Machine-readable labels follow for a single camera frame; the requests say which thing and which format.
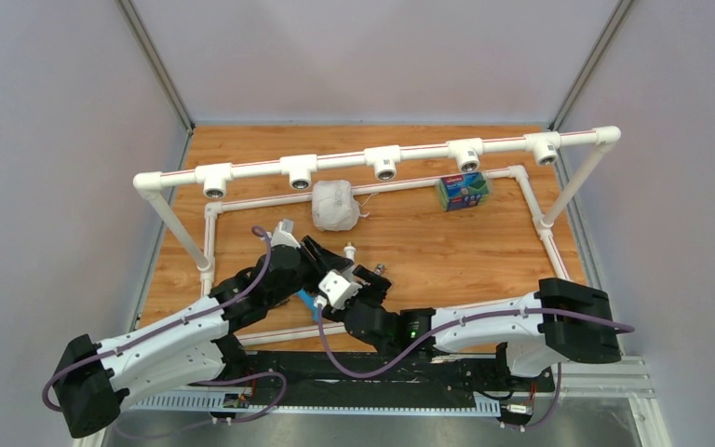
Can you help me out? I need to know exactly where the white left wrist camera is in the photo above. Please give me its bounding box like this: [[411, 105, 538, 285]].
[[271, 219, 301, 249]]

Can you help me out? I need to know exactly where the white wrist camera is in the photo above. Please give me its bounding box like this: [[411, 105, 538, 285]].
[[315, 270, 362, 310], [271, 219, 301, 249]]

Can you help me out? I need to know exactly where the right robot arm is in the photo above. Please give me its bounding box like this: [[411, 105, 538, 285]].
[[315, 265, 634, 390]]

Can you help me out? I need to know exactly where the white plastic faucet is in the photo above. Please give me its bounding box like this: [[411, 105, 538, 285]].
[[344, 242, 357, 261]]

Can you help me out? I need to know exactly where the white PVC pipe frame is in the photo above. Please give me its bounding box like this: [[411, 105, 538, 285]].
[[133, 126, 621, 312]]

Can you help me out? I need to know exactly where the green sponge pack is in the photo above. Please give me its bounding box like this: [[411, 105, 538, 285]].
[[435, 171, 492, 211]]

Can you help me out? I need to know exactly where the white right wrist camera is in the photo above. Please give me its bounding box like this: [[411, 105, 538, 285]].
[[315, 270, 362, 310]]

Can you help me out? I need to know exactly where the white drawstring bag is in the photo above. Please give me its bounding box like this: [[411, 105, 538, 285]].
[[311, 180, 370, 232]]

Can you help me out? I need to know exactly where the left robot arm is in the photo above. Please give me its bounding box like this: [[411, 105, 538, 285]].
[[43, 237, 354, 439]]

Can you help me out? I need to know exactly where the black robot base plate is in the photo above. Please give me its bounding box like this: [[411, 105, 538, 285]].
[[215, 351, 555, 409]]

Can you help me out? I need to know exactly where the white slotted cable duct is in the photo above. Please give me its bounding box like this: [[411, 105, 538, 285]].
[[114, 393, 502, 418]]

